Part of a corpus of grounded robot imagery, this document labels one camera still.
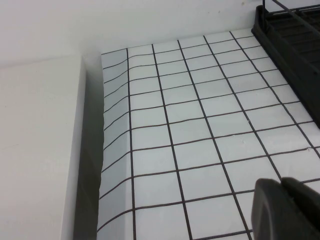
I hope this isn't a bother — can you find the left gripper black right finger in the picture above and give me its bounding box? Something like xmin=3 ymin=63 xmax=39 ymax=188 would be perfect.
xmin=281 ymin=176 xmax=320 ymax=240

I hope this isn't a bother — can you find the white black-grid tablecloth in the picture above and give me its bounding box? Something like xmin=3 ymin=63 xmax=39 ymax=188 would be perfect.
xmin=96 ymin=27 xmax=320 ymax=240

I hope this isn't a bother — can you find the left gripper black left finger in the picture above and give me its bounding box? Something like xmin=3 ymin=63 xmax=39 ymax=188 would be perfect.
xmin=251 ymin=177 xmax=301 ymax=240

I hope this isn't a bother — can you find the white box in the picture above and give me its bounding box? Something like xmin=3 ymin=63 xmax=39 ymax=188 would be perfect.
xmin=0 ymin=54 xmax=105 ymax=240

